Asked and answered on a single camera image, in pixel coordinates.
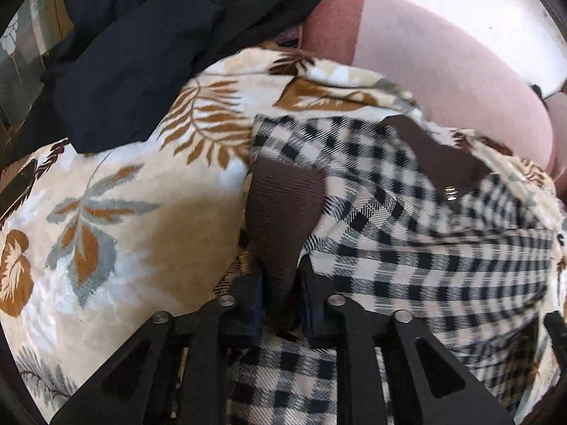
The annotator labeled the black white checked shirt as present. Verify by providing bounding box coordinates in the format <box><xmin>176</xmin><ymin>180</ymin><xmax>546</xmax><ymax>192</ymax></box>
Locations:
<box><xmin>251</xmin><ymin>115</ymin><xmax>566</xmax><ymax>413</ymax></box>

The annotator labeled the cream leaf pattern blanket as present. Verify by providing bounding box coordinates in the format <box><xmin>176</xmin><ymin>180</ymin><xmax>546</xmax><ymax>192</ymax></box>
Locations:
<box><xmin>1</xmin><ymin>48</ymin><xmax>566</xmax><ymax>421</ymax></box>

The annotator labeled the pink sofa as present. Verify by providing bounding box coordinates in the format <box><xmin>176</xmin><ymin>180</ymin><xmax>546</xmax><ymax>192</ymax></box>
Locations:
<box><xmin>302</xmin><ymin>0</ymin><xmax>566</xmax><ymax>199</ymax></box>

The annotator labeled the dark navy garment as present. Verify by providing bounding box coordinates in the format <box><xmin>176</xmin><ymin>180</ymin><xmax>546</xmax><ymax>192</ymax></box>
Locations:
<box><xmin>7</xmin><ymin>0</ymin><xmax>321</xmax><ymax>161</ymax></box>

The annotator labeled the wooden cabinet with glass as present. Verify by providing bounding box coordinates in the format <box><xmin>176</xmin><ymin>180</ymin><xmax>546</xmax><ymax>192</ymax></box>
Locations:
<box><xmin>1</xmin><ymin>0</ymin><xmax>73</xmax><ymax>144</ymax></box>

